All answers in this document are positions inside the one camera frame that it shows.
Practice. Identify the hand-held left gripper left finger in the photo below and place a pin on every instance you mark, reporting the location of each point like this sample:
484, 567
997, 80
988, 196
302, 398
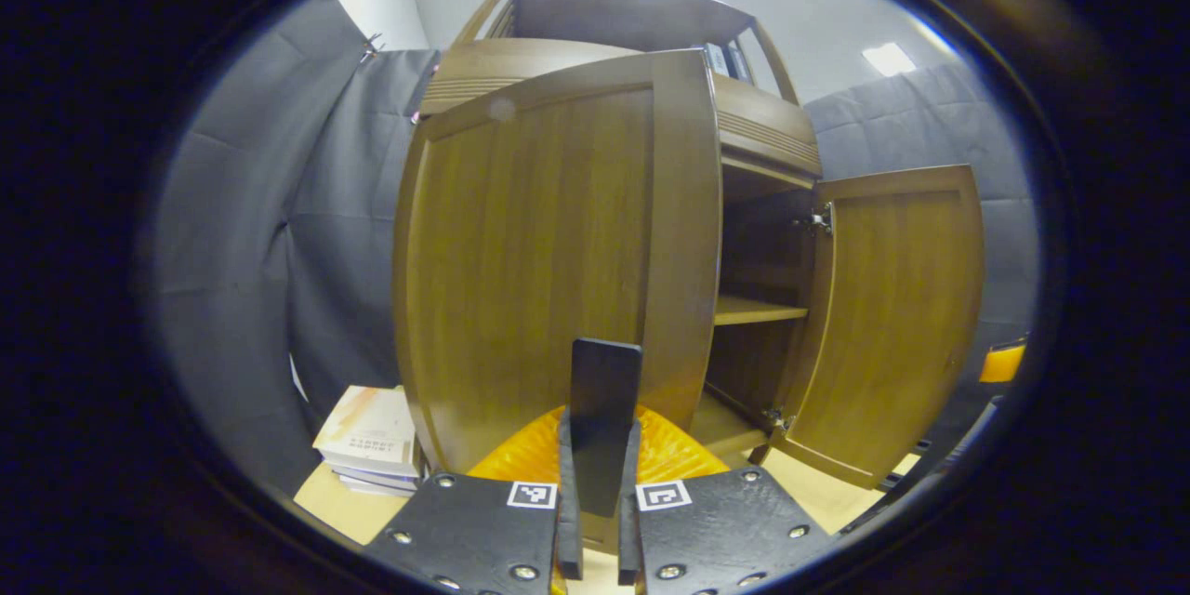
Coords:
569, 502

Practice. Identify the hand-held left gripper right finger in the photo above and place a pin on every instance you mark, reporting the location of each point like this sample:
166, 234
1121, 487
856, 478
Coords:
629, 502

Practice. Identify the small ceiling light panel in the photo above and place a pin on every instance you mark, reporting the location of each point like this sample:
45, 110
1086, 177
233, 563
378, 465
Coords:
889, 59

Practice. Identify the thin white book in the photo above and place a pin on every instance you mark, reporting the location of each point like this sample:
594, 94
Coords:
376, 481

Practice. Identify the wooden double-door shoe cabinet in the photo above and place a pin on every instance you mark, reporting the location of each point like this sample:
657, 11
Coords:
762, 251

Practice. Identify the beige cover book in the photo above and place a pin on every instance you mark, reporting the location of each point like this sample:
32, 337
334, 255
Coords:
367, 428

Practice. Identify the metal cloth clip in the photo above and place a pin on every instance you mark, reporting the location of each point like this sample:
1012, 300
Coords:
372, 44

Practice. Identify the black backdrop cloth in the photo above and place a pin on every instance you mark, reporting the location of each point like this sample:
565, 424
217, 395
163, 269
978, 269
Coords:
242, 251

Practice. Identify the metal door hinge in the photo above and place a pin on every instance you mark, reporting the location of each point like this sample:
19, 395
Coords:
820, 220
777, 417

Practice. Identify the wooden shoe cabinet door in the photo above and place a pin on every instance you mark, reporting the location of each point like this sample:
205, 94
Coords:
530, 270
892, 325

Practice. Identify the wooden inner shelf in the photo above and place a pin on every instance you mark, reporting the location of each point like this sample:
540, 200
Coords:
753, 310

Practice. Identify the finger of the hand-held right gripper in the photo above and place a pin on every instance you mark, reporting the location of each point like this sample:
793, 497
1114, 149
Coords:
1001, 363

